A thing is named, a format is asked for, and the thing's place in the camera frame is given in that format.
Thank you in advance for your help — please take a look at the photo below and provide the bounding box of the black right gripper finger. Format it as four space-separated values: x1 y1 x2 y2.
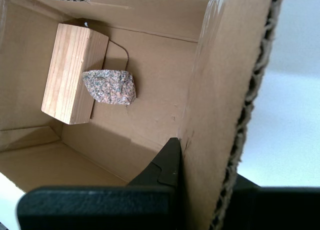
226 173 320 230
16 137 186 230

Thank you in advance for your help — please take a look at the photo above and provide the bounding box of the speckled beige rock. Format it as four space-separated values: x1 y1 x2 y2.
81 69 138 106

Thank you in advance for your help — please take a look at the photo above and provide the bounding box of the brown cardboard box with flaps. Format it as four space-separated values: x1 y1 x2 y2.
0 0 285 230

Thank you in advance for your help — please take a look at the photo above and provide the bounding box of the light wooden block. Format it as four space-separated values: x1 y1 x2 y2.
41 23 110 126

